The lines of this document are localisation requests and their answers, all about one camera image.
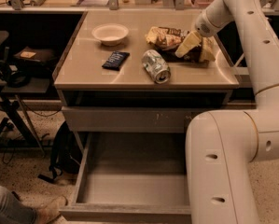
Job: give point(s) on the tan shoe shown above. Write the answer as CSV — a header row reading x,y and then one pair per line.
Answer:
x,y
50,211

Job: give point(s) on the black bag with tan label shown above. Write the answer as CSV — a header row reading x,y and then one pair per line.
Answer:
x,y
43,57

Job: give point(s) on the crushed silver soda can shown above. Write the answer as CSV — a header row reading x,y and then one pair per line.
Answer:
x,y
156,67

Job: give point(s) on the black office chair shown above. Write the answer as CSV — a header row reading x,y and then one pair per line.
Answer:
x,y
34,86

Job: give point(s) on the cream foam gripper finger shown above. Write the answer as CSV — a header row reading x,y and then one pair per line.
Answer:
x,y
192,40
207,51

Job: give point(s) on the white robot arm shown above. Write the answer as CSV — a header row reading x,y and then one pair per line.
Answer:
x,y
221,143

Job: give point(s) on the white paper bowl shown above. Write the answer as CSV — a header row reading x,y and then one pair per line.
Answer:
x,y
110,34

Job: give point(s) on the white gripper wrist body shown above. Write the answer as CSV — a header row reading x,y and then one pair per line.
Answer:
x,y
202,26

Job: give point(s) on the dark blue snack packet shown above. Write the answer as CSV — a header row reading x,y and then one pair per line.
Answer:
x,y
115,60

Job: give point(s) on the black backpack on floor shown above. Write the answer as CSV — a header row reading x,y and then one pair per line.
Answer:
x,y
65,156

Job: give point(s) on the brown chip bag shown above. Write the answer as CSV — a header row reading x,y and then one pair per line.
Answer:
x,y
166,40

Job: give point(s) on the person's leg in jeans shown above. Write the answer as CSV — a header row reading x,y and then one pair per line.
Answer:
x,y
12,211

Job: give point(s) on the open grey bottom drawer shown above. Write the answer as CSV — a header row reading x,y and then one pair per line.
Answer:
x,y
132,178

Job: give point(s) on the closed grey middle drawer front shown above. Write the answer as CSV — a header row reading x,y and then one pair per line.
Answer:
x,y
129,119

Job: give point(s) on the grey drawer cabinet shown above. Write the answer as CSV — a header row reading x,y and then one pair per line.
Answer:
x,y
82,81

